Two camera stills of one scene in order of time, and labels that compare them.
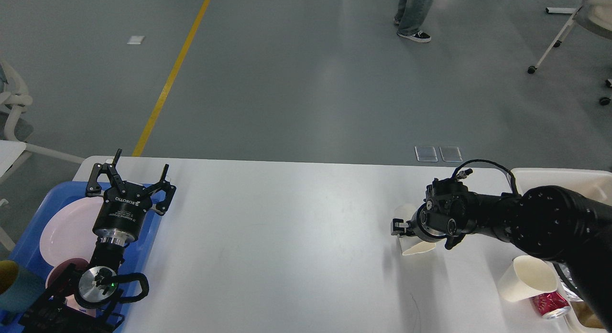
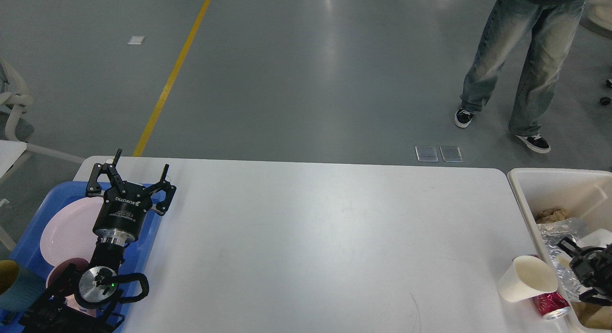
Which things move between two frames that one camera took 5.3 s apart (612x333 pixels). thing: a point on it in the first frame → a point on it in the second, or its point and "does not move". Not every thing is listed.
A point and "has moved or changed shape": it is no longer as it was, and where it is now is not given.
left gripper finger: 93,188 does not move
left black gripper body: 122,212 does not move
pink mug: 61,281 does not move
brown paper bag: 585,315 does not move
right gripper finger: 398,227 → 568,245
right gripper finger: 452,239 → 587,296
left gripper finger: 163,206 does not move
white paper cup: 410,245 has moved or changed shape
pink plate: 67,231 does not move
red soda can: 551,305 does not move
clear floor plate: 427,153 does not move
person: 413,5 → 553,16
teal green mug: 28,289 does not move
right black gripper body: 434,220 → 593,267
